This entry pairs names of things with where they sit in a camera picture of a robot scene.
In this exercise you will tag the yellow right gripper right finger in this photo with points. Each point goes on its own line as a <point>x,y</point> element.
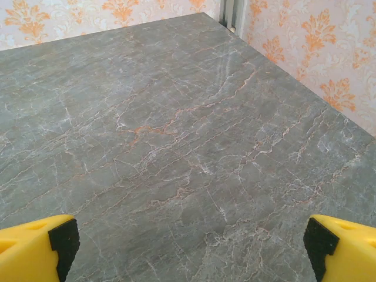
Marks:
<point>352,255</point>

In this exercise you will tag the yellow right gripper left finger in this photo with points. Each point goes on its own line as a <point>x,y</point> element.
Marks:
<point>26,252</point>

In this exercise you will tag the aluminium frame post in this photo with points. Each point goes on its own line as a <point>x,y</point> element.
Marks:
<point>232,11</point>

